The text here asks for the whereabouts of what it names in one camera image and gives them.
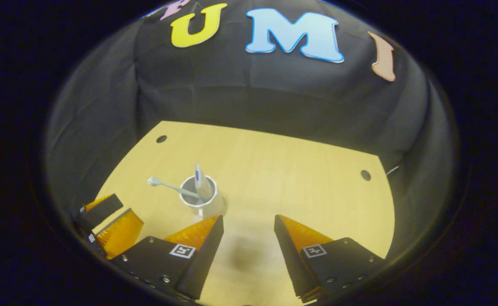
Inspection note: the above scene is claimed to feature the white cup with wooden handle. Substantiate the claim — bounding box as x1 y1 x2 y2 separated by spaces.
179 174 227 225

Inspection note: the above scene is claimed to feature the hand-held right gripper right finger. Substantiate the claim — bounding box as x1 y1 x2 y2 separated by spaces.
273 214 385 303

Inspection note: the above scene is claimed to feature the white toothpaste tube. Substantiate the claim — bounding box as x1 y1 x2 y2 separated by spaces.
194 162 214 203

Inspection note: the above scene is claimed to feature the wooden desktop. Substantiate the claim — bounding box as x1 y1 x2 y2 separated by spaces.
92 121 396 306

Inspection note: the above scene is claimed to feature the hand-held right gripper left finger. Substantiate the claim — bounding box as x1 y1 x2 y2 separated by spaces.
111 215 225 300

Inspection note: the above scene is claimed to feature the pale green toothbrush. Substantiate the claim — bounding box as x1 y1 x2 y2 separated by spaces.
147 177 201 200

